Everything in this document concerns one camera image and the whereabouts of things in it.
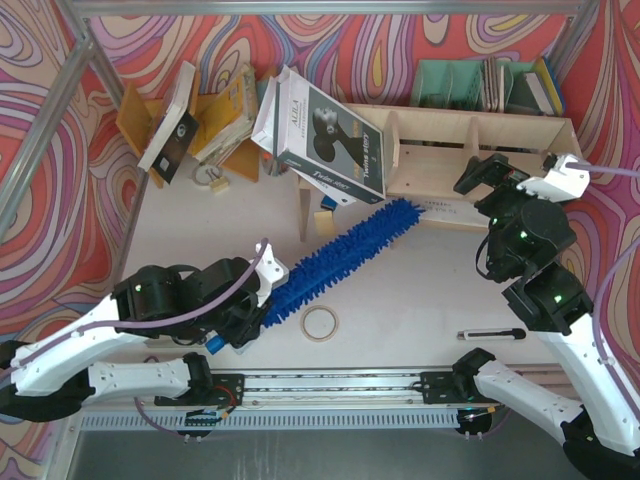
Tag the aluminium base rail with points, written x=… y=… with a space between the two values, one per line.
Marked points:
x=325 y=387

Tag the blue microfiber duster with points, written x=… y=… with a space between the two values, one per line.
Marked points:
x=338 y=259

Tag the white and black paperback book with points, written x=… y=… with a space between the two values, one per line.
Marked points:
x=172 y=128

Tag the blue and yellow book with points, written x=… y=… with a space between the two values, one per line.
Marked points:
x=542 y=69

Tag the white spiral notebook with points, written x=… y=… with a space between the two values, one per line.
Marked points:
x=453 y=212

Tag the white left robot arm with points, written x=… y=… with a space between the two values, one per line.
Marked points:
x=56 y=377

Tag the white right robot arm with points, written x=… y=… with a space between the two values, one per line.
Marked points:
x=599 y=429

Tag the pen cup with pens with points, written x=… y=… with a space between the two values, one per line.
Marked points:
x=271 y=166

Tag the light wooden bookshelf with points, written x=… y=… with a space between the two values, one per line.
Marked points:
x=430 y=148

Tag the gold binder clip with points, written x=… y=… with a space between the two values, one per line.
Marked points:
x=219 y=184

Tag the yellow sticky note pad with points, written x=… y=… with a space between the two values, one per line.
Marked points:
x=324 y=223

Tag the beige masking tape roll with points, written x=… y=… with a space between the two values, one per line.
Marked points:
x=319 y=324

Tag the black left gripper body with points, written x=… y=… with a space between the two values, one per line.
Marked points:
x=253 y=320

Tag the large Twins story book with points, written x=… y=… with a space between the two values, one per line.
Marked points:
x=321 y=139

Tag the teal desk file organizer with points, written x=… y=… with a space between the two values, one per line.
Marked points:
x=488 y=85

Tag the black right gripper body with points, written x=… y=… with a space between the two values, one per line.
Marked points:
x=493 y=181

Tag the stack of yellow books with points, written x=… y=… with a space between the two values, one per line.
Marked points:
x=228 y=120

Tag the small blue sharpener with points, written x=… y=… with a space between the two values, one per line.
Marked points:
x=327 y=203

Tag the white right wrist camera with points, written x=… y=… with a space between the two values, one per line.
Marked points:
x=566 y=178

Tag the yellow wooden book rack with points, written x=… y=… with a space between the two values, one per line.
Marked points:
x=134 y=121

